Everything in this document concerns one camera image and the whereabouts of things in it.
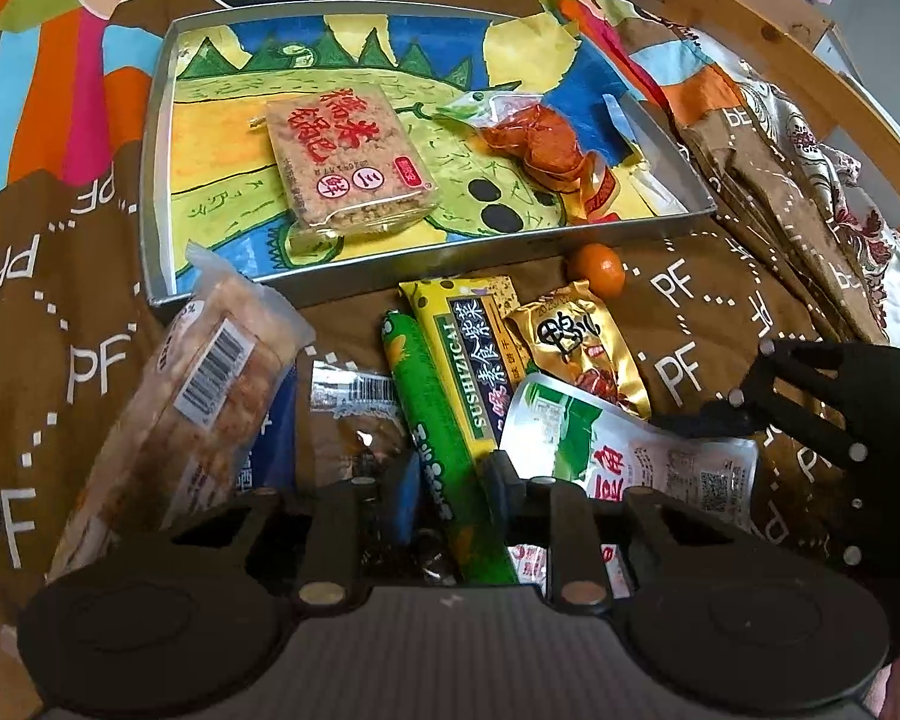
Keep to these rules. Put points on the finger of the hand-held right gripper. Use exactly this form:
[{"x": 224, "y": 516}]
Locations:
[{"x": 787, "y": 405}]

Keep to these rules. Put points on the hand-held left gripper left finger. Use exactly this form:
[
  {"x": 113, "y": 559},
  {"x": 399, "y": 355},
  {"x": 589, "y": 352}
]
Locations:
[{"x": 401, "y": 499}]

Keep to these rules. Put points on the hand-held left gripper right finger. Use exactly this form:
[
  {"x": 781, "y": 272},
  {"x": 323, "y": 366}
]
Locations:
[{"x": 499, "y": 491}]

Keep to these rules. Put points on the green stick snack packet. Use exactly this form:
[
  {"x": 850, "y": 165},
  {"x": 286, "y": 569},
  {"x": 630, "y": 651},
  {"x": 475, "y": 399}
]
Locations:
[{"x": 427, "y": 420}]

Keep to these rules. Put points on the brown barcode snack packet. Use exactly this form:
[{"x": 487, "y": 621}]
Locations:
[{"x": 352, "y": 420}]

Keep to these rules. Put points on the yellow-green cracker packet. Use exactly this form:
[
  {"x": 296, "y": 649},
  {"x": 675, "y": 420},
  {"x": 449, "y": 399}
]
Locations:
[{"x": 461, "y": 360}]

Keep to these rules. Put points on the blue snack packet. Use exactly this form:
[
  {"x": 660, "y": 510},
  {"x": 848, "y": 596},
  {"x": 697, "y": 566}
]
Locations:
[{"x": 274, "y": 435}]

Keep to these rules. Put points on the white-green snack packet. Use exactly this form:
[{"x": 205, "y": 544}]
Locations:
[{"x": 645, "y": 457}]

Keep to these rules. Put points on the gold snack packet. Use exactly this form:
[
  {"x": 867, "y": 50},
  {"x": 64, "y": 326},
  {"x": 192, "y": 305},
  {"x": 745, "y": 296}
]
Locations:
[{"x": 577, "y": 345}]

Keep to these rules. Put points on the clear pastry packet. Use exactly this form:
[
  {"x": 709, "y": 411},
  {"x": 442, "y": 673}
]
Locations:
[{"x": 187, "y": 405}]

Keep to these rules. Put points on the rice cracker packet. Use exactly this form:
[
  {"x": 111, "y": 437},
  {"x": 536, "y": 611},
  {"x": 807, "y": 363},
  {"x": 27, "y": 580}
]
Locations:
[{"x": 345, "y": 157}]

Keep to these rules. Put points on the red spicy snack packet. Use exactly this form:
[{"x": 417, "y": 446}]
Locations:
[{"x": 540, "y": 135}]

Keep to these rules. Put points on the grey tray with drawing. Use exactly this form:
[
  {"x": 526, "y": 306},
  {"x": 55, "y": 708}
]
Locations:
[{"x": 210, "y": 135}]

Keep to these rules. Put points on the orange tangerine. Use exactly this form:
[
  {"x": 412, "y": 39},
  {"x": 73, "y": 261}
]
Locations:
[{"x": 595, "y": 270}]

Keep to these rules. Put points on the floral quilt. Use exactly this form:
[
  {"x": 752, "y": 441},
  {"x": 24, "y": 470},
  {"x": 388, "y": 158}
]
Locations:
[{"x": 832, "y": 165}]

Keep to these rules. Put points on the printed blanket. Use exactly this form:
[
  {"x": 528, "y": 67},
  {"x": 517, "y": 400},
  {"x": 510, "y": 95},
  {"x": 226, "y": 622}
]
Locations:
[{"x": 45, "y": 315}]

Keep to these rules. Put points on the wooden bed frame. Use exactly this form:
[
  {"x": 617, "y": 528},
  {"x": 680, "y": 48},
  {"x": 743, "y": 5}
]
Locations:
[{"x": 795, "y": 22}]

